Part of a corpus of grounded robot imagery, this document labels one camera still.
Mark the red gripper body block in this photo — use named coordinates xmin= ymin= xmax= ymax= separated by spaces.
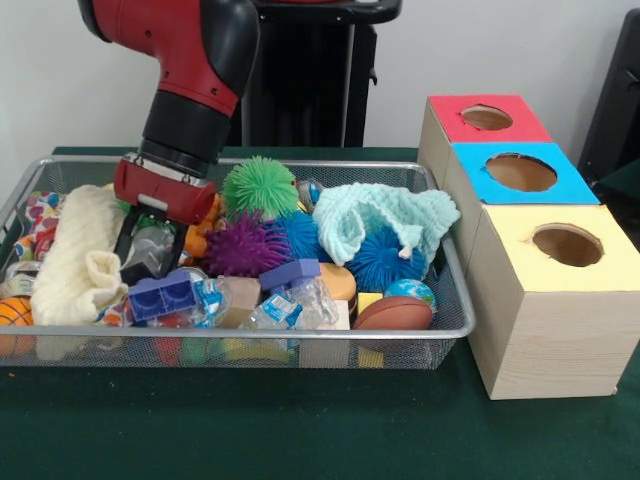
xmin=113 ymin=160 xmax=218 ymax=227

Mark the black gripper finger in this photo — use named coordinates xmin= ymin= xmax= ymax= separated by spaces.
xmin=112 ymin=203 xmax=147 ymax=259
xmin=157 ymin=222 xmax=190 ymax=279

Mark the black and silver packet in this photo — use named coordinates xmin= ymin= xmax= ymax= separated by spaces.
xmin=119 ymin=225 xmax=176 ymax=287

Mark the cream knitted cloth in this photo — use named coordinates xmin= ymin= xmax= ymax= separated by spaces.
xmin=30 ymin=184 xmax=130 ymax=326

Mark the wooden box with three holes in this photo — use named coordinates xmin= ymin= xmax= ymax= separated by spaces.
xmin=417 ymin=94 xmax=640 ymax=401

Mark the purple spiky rubber ball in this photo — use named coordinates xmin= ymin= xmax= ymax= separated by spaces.
xmin=204 ymin=209 xmax=291 ymax=279

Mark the blue spiky rubber ball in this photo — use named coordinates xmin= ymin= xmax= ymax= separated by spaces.
xmin=274 ymin=212 xmax=324 ymax=264
xmin=345 ymin=227 xmax=436 ymax=294

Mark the mint knitted cloth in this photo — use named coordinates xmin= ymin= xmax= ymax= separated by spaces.
xmin=312 ymin=182 xmax=461 ymax=267

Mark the dark green table cloth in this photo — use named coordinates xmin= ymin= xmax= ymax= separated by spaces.
xmin=0 ymin=145 xmax=640 ymax=480
xmin=592 ymin=159 xmax=640 ymax=204

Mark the brown toy football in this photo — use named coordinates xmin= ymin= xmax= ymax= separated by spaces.
xmin=352 ymin=295 xmax=434 ymax=331

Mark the globe print ball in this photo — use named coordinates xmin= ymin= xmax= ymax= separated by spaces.
xmin=382 ymin=278 xmax=438 ymax=314

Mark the black upright panel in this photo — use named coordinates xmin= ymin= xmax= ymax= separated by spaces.
xmin=576 ymin=8 xmax=640 ymax=174

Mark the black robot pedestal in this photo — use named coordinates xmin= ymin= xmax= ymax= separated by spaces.
xmin=239 ymin=0 xmax=404 ymax=149

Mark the shallow wire mesh bin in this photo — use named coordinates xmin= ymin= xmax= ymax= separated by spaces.
xmin=0 ymin=154 xmax=477 ymax=371

